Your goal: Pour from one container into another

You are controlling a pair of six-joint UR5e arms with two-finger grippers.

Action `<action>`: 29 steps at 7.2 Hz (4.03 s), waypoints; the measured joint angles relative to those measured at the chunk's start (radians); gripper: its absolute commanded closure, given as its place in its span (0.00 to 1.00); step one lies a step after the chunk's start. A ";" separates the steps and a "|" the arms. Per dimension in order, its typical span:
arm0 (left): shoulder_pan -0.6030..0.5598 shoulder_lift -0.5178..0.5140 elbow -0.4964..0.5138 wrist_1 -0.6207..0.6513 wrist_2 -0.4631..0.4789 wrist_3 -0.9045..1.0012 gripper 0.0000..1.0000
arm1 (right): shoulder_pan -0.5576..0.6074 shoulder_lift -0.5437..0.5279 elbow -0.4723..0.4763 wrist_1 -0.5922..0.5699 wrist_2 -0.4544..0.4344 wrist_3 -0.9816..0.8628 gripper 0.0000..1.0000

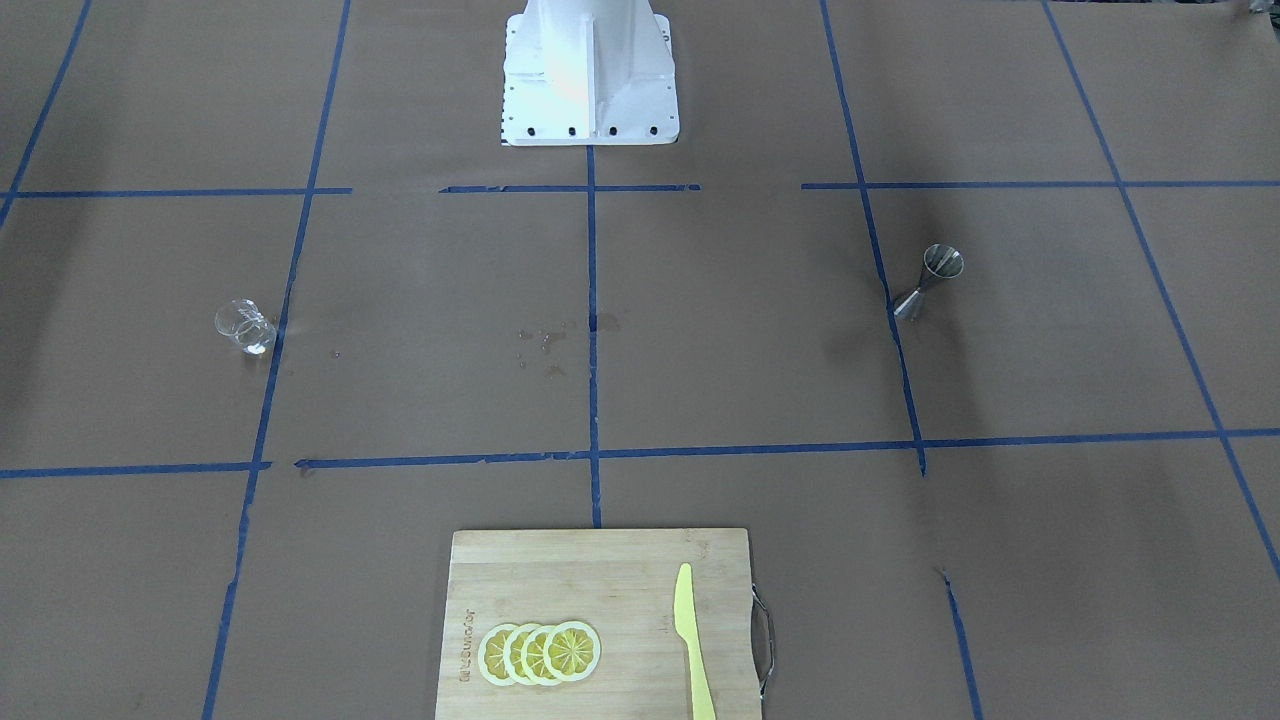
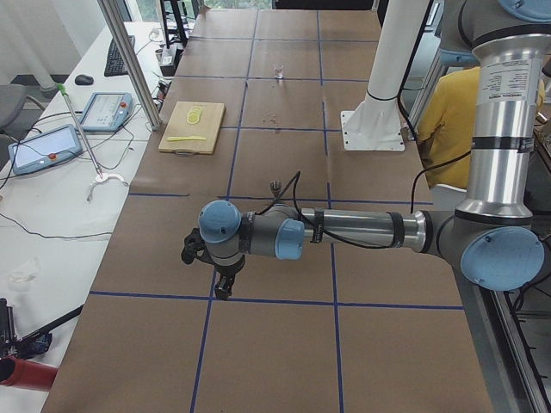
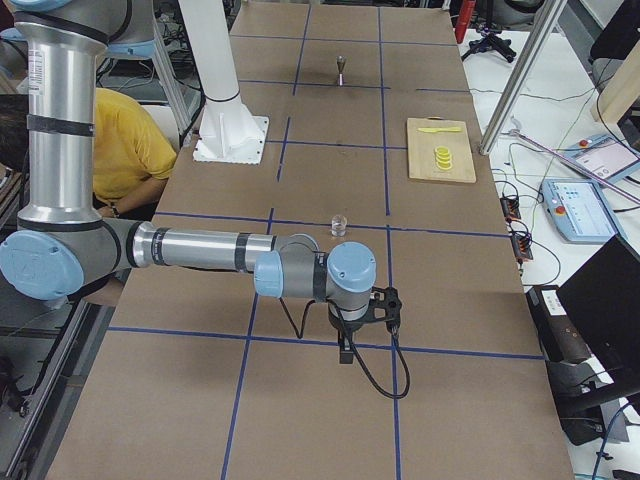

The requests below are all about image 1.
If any yellow plastic knife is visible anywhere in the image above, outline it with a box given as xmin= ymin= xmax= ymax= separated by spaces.
xmin=673 ymin=562 xmax=717 ymax=719

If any lemon slice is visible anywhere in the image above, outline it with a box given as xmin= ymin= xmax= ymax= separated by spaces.
xmin=500 ymin=623 xmax=540 ymax=685
xmin=479 ymin=623 xmax=518 ymax=687
xmin=518 ymin=625 xmax=561 ymax=687
xmin=543 ymin=620 xmax=602 ymax=682

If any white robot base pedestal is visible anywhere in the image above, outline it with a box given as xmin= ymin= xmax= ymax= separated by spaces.
xmin=500 ymin=1 xmax=681 ymax=147

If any steel double jigger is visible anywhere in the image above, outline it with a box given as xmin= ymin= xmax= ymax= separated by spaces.
xmin=892 ymin=243 xmax=965 ymax=322

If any clear glass measuring cup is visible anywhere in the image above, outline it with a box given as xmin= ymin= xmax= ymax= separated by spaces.
xmin=212 ymin=299 xmax=276 ymax=357

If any bamboo cutting board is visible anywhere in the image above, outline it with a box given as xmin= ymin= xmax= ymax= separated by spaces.
xmin=435 ymin=528 xmax=763 ymax=719

